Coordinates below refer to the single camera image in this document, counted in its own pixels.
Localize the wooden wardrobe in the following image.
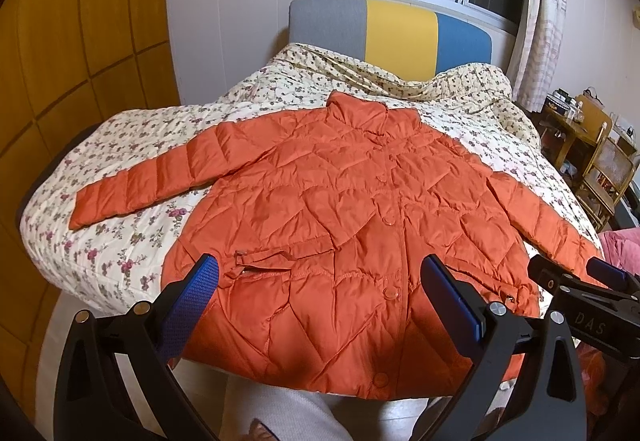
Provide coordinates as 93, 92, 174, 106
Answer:
1, 0, 179, 416

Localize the wooden side table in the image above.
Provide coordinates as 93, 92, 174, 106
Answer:
542, 94, 613, 174

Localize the right floral curtain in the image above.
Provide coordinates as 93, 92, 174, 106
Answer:
506, 0, 567, 112

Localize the wooden chair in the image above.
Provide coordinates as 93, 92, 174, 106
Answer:
574, 121, 639, 232

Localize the grey trousers leg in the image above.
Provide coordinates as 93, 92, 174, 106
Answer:
219, 376, 428, 440

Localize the grey yellow blue headboard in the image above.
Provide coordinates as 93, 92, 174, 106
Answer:
288, 0, 492, 81

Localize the pink cloth pile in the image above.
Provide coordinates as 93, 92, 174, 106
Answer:
599, 227, 640, 275

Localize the floral bed quilt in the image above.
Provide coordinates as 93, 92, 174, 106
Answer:
20, 43, 597, 314

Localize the orange quilted down jacket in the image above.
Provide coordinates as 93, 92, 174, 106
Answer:
70, 92, 598, 400

